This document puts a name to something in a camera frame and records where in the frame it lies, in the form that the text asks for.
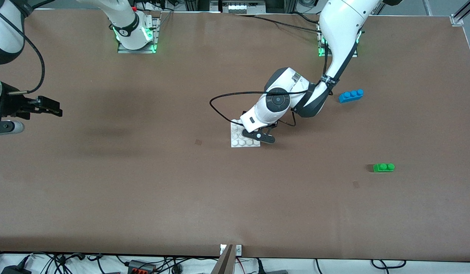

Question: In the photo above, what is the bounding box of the black cable on table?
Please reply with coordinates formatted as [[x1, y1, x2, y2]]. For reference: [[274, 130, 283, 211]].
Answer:
[[235, 14, 322, 34]]

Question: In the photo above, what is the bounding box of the black and orange connector box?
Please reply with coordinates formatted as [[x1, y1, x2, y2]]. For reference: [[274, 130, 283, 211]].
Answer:
[[127, 260, 157, 274]]

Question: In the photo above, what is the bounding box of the blue three-stud block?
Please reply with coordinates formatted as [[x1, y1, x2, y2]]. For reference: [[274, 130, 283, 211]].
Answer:
[[338, 89, 364, 104]]

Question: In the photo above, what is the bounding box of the black power adapter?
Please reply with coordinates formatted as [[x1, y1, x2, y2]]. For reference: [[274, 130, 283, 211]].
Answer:
[[1, 265, 32, 274]]

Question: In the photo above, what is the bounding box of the grey camera stand post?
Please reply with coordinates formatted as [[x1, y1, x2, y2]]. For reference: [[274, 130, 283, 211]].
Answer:
[[211, 244, 235, 274]]

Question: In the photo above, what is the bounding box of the white studded base plate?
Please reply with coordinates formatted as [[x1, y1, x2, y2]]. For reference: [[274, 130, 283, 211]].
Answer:
[[230, 119, 261, 148]]

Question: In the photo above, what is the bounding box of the white power strip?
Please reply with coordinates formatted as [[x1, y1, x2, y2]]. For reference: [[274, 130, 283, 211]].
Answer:
[[222, 0, 267, 14]]

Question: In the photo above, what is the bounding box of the aluminium frame profile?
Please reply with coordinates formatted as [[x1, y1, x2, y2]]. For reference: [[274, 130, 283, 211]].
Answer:
[[449, 0, 470, 27]]

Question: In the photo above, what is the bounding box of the black looped floor cable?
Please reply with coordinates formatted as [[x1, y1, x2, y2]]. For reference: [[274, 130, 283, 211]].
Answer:
[[371, 259, 407, 270]]

